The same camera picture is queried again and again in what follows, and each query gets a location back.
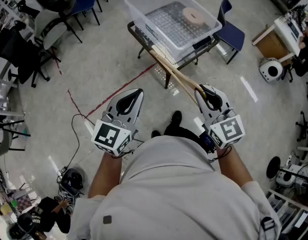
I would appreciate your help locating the wooden clothes hanger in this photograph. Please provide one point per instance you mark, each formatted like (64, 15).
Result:
(179, 75)

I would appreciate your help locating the checkered board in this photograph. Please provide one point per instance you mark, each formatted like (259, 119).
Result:
(21, 201)

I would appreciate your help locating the black metal low table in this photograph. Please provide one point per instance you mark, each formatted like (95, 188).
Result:
(166, 81)

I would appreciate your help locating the person's left forearm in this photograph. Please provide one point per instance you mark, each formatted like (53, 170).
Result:
(104, 174)

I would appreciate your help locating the person's legs in black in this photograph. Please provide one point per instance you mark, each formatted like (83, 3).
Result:
(176, 127)

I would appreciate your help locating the clear plastic storage bin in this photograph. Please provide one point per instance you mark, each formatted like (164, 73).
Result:
(144, 9)

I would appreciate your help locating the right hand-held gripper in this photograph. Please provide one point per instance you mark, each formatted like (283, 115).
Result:
(227, 130)

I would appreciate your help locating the black round floor device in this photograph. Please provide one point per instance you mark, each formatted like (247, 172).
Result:
(72, 180)

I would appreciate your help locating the white round carrier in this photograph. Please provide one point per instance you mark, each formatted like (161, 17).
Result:
(271, 70)

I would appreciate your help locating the person's right forearm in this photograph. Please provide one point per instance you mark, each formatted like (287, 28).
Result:
(234, 166)

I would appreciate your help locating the wooden cabinet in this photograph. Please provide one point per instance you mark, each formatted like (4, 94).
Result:
(271, 44)

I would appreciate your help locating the grey chair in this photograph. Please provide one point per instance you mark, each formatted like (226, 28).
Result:
(49, 26)

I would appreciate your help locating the black wheeled stand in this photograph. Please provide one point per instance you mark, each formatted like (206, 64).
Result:
(305, 127)

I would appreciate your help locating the black round disc stand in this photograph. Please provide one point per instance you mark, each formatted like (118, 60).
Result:
(273, 167)

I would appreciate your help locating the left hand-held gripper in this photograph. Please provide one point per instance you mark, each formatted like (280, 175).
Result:
(111, 136)

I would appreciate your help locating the black office chair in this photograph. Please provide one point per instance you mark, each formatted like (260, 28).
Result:
(16, 51)

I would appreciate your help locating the white rounded device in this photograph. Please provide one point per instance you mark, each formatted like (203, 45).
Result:
(285, 179)

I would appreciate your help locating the person's white shirt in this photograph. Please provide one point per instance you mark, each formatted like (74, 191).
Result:
(169, 184)

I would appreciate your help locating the white desk with equipment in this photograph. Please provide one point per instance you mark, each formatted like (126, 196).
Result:
(289, 31)

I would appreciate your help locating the white shelf unit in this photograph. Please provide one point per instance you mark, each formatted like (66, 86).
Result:
(289, 211)

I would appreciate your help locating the tan tape roll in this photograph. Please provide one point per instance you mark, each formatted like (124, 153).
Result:
(187, 19)

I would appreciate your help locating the blue chair with dark back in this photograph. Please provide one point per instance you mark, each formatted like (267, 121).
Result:
(231, 36)

